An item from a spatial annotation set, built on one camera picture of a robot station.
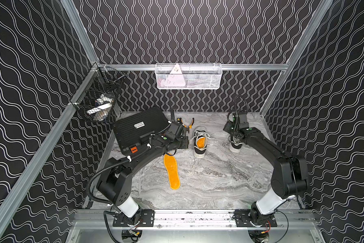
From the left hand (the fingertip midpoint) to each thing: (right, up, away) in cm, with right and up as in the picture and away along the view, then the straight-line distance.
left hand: (186, 139), depth 86 cm
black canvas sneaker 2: (+31, -3, +9) cm, 33 cm away
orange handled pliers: (+4, +8, +26) cm, 28 cm away
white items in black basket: (-42, +14, -12) cm, 46 cm away
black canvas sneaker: (+10, +4, +18) cm, 21 cm away
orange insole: (-9, -16, +7) cm, 20 cm away
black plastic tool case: (-35, +3, +15) cm, 38 cm away
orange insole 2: (+10, -3, +14) cm, 17 cm away
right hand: (+26, +8, +7) cm, 28 cm away
